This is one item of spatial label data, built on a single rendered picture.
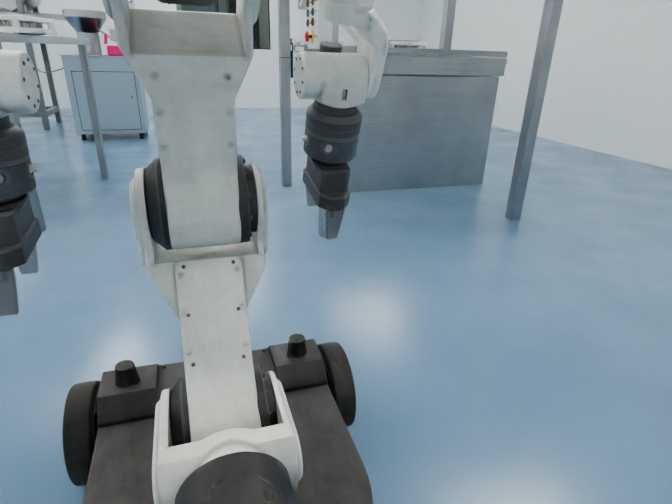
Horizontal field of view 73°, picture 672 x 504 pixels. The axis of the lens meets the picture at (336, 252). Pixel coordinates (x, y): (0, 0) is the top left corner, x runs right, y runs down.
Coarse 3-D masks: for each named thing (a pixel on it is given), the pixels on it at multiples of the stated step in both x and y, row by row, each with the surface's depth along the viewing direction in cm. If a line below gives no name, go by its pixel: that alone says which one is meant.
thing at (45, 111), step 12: (0, 0) 439; (12, 0) 442; (24, 0) 445; (36, 0) 470; (0, 12) 461; (12, 12) 462; (24, 12) 444; (36, 12) 490; (48, 60) 510; (36, 72) 464; (48, 72) 453; (48, 108) 527; (48, 120) 486; (60, 120) 535
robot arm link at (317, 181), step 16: (304, 144) 73; (320, 144) 70; (336, 144) 70; (352, 144) 71; (320, 160) 72; (336, 160) 72; (304, 176) 81; (320, 176) 74; (336, 176) 74; (320, 192) 75; (336, 192) 76; (336, 208) 75
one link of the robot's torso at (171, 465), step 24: (168, 408) 68; (288, 408) 71; (168, 432) 65; (216, 432) 63; (240, 432) 63; (264, 432) 64; (288, 432) 64; (168, 456) 60; (192, 456) 60; (216, 456) 60; (288, 456) 63; (168, 480) 59
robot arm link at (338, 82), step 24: (336, 48) 69; (312, 72) 63; (336, 72) 64; (360, 72) 65; (312, 96) 66; (336, 96) 66; (360, 96) 67; (312, 120) 69; (336, 120) 68; (360, 120) 70
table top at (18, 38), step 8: (0, 32) 187; (0, 40) 187; (8, 40) 193; (16, 40) 199; (24, 40) 206; (32, 40) 213; (40, 40) 221; (48, 40) 229; (56, 40) 238; (64, 40) 248; (72, 40) 258; (80, 40) 270; (88, 40) 282
